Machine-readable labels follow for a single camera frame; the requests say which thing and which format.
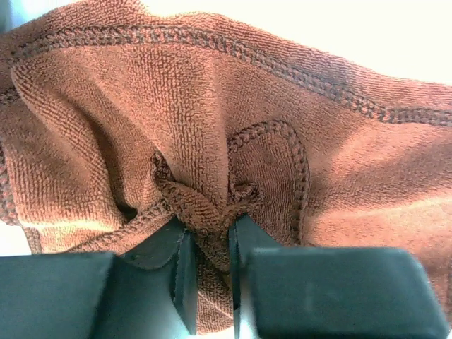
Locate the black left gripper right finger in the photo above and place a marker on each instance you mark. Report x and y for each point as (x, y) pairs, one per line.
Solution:
(328, 292)

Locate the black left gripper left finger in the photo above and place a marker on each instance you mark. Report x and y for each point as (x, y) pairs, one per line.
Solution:
(149, 292)

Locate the brown terry towel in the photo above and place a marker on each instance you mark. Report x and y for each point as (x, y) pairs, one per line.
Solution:
(114, 120)

